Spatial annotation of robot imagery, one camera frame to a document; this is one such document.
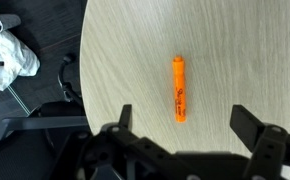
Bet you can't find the grey tube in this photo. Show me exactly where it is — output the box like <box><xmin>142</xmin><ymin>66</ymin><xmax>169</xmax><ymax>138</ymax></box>
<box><xmin>0</xmin><ymin>14</ymin><xmax>21</xmax><ymax>33</ymax></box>

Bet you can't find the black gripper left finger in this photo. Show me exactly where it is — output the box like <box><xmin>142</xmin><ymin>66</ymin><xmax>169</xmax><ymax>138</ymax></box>
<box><xmin>103</xmin><ymin>104</ymin><xmax>172</xmax><ymax>180</ymax></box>

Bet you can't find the crumpled white cloth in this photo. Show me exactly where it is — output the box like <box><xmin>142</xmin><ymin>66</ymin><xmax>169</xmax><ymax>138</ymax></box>
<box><xmin>0</xmin><ymin>31</ymin><xmax>40</xmax><ymax>91</ymax></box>

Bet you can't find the black chair base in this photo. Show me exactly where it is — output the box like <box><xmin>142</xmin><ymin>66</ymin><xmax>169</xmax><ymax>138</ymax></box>
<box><xmin>1</xmin><ymin>54</ymin><xmax>88</xmax><ymax>132</ymax></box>

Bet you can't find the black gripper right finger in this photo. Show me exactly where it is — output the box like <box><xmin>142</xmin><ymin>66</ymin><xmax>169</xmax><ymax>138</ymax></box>
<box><xmin>230</xmin><ymin>105</ymin><xmax>288</xmax><ymax>180</ymax></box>

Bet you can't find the orange marker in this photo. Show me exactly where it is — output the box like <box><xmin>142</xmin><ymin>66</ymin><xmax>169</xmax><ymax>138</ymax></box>
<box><xmin>172</xmin><ymin>56</ymin><xmax>186</xmax><ymax>123</ymax></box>

